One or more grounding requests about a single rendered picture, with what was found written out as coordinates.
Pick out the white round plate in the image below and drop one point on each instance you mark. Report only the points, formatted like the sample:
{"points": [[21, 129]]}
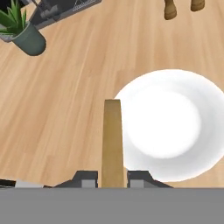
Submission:
{"points": [[172, 125]]}

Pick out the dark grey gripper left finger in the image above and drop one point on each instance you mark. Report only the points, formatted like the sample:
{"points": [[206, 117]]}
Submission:
{"points": [[84, 178]]}

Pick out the green plant in grey pot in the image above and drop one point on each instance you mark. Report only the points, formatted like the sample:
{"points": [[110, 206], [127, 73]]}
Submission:
{"points": [[24, 32]]}

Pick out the brown wooden shaker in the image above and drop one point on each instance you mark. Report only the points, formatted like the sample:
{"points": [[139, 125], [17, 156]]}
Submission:
{"points": [[197, 4], [170, 9]]}

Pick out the brown bread slice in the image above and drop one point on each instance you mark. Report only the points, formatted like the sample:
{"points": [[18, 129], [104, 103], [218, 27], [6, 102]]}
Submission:
{"points": [[112, 145]]}

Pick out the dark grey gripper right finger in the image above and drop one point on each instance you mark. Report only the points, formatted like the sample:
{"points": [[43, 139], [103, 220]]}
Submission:
{"points": [[140, 178]]}

